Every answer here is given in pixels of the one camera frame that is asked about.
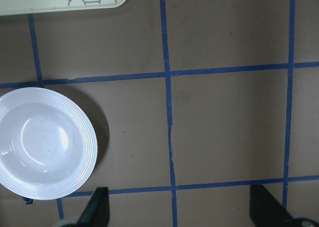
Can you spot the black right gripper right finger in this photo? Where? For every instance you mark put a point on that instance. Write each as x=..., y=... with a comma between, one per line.
x=266, y=211

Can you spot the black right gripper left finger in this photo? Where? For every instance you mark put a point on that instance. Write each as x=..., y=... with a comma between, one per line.
x=97, y=211

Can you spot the white round plate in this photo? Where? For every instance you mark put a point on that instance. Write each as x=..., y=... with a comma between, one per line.
x=48, y=146

